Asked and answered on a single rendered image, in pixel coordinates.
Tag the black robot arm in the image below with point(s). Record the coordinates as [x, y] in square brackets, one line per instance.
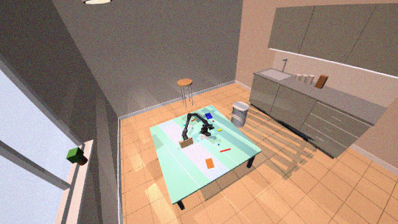
[189, 115]

